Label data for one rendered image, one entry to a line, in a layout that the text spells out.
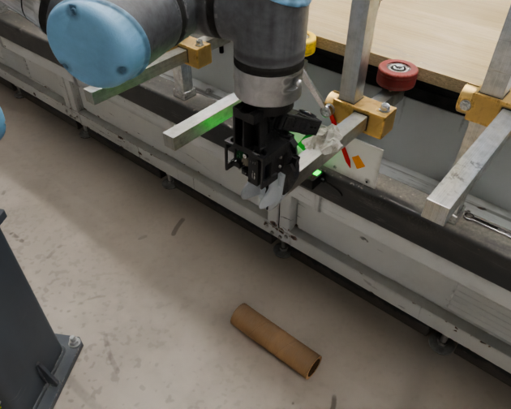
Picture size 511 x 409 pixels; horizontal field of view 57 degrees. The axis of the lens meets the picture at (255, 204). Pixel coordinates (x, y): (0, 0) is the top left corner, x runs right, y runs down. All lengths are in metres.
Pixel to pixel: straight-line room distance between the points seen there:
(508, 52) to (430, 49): 0.37
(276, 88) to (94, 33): 0.22
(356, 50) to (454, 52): 0.31
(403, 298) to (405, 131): 0.57
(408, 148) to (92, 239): 1.27
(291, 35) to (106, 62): 0.21
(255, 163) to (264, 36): 0.17
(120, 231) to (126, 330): 0.47
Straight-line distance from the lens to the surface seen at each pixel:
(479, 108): 0.85
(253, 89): 0.59
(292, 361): 1.47
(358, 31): 0.90
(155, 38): 0.52
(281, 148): 0.65
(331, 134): 0.85
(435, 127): 1.16
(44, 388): 1.59
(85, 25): 0.49
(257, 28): 0.56
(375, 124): 0.94
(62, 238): 2.00
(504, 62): 0.82
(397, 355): 1.61
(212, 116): 0.95
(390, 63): 1.05
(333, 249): 1.61
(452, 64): 1.10
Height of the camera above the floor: 1.34
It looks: 42 degrees down
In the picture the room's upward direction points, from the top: straight up
